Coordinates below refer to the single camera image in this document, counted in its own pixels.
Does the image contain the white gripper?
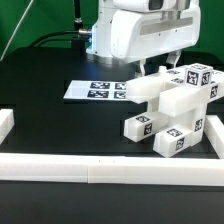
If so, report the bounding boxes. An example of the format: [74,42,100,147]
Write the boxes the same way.
[110,0,201,78]

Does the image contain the white chair back frame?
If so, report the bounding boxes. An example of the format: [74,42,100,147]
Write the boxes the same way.
[126,65,224,104]

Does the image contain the white tagged cube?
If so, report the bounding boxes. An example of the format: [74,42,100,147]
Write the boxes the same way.
[184,63,213,88]

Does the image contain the white chair seat block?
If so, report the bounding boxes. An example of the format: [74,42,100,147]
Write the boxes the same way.
[149,94,207,135]

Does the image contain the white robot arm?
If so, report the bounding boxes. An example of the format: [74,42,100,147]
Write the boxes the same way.
[86,0,201,76]

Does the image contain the white marker base sheet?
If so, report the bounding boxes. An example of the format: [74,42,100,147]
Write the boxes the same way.
[64,80,126,101]

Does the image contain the black pole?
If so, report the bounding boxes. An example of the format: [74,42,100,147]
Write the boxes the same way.
[74,0,83,30]

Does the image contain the black cable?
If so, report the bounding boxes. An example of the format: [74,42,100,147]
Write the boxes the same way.
[29,30,92,48]

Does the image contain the white cable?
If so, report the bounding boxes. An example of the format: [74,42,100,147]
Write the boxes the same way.
[0,0,36,61]

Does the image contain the white U-shaped fence frame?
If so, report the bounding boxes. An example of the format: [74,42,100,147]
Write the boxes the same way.
[0,108,224,187]

